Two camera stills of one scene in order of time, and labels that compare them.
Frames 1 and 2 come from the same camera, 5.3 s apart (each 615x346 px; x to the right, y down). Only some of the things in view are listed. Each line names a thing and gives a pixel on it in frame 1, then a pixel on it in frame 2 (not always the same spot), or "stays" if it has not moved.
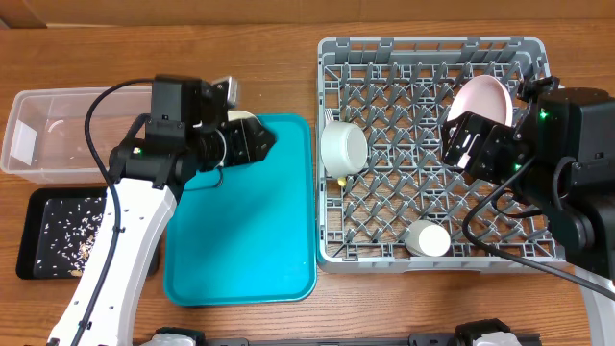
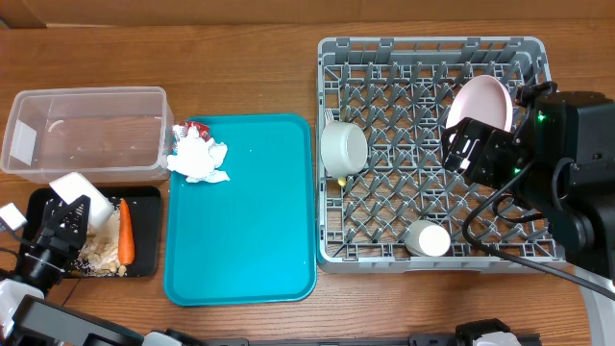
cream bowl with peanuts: [237, 114] to [75, 185]
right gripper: [487, 135] stays
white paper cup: [429, 238] stays
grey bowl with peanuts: [344, 148] stays
